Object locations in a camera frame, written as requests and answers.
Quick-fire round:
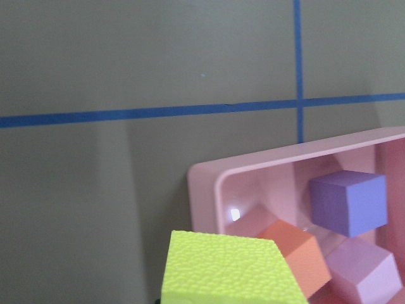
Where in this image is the yellow foam block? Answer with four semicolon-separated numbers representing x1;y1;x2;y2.
161;231;307;303

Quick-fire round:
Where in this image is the pink foam block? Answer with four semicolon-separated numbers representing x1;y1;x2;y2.
326;237;403;303

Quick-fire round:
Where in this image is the purple foam block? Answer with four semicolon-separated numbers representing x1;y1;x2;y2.
309;170;388;238

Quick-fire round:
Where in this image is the pink plastic bin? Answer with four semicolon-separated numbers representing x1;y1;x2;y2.
186;125;405;304

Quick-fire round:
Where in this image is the orange foam block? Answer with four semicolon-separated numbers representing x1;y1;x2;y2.
257;220;331;298

